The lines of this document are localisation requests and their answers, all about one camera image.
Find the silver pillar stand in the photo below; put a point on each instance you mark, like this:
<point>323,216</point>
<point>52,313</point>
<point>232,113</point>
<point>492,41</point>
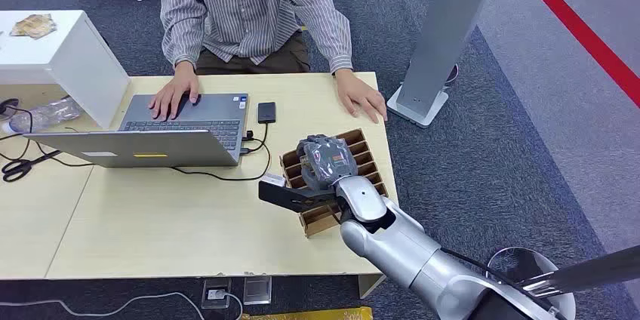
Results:
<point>440,43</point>

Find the round silver base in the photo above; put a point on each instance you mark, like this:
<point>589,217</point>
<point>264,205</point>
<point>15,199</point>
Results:
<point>540,270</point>

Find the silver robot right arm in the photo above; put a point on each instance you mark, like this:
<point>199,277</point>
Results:
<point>400,248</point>

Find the white cabinet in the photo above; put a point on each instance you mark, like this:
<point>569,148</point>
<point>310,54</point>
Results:
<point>65,57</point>

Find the wooden slotted card rack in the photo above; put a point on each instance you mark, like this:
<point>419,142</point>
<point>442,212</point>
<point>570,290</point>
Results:
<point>367,157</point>

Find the yellow package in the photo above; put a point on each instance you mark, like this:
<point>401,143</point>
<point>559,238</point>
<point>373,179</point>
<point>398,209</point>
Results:
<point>320,315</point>

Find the red floor tape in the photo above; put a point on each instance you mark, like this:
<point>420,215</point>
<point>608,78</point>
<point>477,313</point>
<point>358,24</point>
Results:
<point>580,27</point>

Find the clear plastic bottle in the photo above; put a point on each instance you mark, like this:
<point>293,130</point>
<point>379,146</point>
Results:
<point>47,113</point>

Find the floor power socket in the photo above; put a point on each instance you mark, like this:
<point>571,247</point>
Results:
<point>216,293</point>

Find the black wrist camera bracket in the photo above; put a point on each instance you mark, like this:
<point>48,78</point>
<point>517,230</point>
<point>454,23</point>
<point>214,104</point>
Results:
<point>287,195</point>

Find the white card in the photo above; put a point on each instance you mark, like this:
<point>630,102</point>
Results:
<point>274,179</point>

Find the person's left hand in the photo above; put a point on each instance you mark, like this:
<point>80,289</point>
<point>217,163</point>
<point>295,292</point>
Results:
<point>360,97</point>

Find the person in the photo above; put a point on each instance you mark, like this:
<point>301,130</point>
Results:
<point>250,12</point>

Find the crumpled brown paper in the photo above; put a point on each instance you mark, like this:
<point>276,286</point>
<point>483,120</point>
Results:
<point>33,25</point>

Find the silver floor plate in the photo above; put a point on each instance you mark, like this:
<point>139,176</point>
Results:
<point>257,290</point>

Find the grey laptop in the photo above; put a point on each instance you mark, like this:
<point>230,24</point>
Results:
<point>165,132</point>

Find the black scissors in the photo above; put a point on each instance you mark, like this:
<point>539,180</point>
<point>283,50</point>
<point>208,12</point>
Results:
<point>22,167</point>

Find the black external drive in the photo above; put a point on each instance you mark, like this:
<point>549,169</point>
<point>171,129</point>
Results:
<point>266,112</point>

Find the dark metal bar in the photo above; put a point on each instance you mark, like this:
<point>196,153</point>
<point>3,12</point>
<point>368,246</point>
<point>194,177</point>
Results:
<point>585,272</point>

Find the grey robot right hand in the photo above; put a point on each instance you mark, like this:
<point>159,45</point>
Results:
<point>327,157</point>

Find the person's right hand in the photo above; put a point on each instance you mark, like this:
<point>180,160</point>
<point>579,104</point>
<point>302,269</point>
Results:
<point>172,92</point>

